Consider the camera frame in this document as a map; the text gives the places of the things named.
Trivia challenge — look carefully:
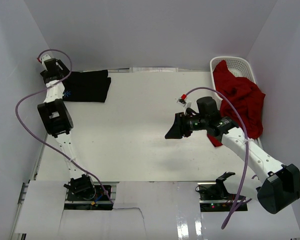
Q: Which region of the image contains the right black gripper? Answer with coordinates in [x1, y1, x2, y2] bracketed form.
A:
[164, 111, 208, 139]

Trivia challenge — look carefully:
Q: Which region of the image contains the black t shirt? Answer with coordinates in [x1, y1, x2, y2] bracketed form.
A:
[62, 70, 111, 103]

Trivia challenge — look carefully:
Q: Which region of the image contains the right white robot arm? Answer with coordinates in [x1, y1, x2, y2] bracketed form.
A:
[165, 95, 300, 214]

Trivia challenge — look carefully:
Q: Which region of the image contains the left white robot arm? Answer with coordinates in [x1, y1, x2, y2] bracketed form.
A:
[37, 54, 96, 201]

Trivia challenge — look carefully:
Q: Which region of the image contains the red t shirt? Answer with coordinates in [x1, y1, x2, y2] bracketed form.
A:
[213, 60, 266, 140]

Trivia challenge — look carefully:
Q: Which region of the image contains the white plastic basket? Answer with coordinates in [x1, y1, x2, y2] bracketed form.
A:
[209, 56, 256, 101]

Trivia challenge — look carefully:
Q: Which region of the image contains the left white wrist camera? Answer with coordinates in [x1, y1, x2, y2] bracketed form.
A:
[37, 54, 52, 66]

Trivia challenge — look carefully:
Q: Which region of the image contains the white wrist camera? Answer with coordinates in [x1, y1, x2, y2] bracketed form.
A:
[37, 54, 52, 66]
[176, 94, 192, 113]

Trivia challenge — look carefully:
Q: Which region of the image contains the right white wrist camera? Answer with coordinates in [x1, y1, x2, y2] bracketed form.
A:
[176, 94, 192, 113]

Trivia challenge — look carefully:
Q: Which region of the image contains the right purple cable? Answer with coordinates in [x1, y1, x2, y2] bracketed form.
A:
[183, 86, 253, 230]

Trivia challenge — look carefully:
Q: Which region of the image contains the purple cable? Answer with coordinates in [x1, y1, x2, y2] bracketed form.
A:
[183, 86, 253, 230]
[15, 48, 115, 205]

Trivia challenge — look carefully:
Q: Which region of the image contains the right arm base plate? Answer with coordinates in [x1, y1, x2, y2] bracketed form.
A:
[195, 183, 236, 213]

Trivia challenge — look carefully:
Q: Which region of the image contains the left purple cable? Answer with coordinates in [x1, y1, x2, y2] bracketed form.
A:
[15, 48, 115, 205]

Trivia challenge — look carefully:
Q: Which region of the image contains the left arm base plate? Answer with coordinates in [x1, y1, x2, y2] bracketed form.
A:
[63, 184, 113, 211]

